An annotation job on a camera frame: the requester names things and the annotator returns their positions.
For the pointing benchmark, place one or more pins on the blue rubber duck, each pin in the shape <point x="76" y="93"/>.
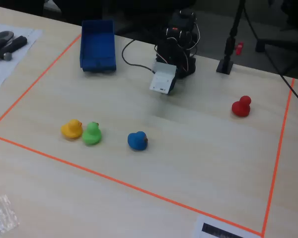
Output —
<point x="137" y="141"/>

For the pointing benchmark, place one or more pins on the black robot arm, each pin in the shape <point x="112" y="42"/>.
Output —
<point x="181" y="37"/>

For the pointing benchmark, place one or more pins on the green rubber duck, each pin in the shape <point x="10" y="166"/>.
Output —
<point x="92" y="135"/>

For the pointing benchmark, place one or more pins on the yellow rubber duck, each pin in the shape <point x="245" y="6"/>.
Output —
<point x="71" y="129"/>

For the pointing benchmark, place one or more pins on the blue plastic box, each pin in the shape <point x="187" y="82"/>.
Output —
<point x="96" y="44"/>

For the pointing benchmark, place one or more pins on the red rubber duck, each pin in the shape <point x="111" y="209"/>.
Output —
<point x="241" y="107"/>

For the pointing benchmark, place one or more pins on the orange tape border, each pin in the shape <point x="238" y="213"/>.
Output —
<point x="114" y="180"/>

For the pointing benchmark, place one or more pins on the red clamp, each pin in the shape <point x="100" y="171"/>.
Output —
<point x="239" y="48"/>

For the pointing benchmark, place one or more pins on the white label black bar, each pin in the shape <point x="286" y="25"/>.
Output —
<point x="213" y="229"/>

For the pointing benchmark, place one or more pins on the black office chair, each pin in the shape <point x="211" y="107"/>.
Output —
<point x="275" y="43"/>

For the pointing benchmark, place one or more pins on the white paper sheet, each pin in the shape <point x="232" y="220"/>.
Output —
<point x="5" y="72"/>

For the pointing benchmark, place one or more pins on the silver metal bolt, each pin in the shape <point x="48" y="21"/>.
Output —
<point x="7" y="56"/>

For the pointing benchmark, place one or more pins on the clear plastic bag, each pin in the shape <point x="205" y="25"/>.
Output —
<point x="1" y="218"/>

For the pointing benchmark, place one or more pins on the white camera box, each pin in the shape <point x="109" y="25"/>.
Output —
<point x="162" y="79"/>

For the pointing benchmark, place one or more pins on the black camera stand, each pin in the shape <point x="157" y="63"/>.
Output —
<point x="224" y="65"/>

